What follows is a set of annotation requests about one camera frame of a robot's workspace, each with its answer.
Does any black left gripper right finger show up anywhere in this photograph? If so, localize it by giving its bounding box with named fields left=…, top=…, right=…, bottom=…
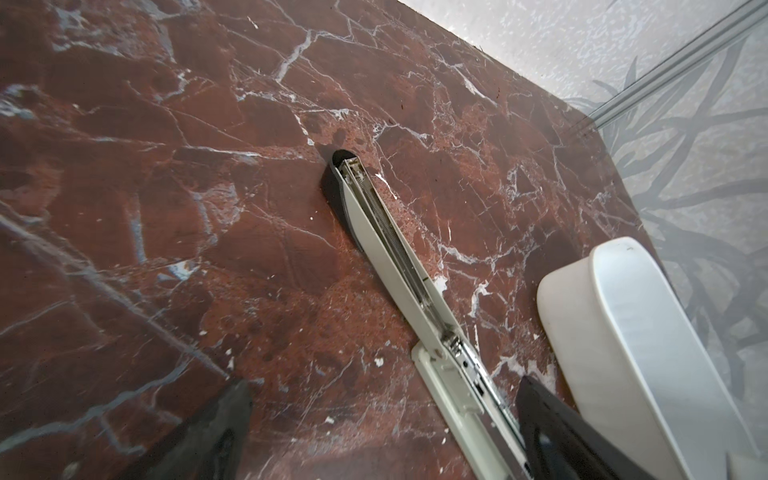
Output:
left=516, top=376, right=652, bottom=480

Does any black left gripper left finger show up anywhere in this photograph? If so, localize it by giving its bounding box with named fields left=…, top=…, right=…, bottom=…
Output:
left=116, top=379, right=253, bottom=479

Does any white plastic tray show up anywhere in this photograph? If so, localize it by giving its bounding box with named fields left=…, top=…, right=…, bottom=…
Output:
left=537, top=237, right=767, bottom=479

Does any aluminium cage frame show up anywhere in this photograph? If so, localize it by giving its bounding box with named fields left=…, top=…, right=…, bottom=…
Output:
left=572, top=0, right=767, bottom=133

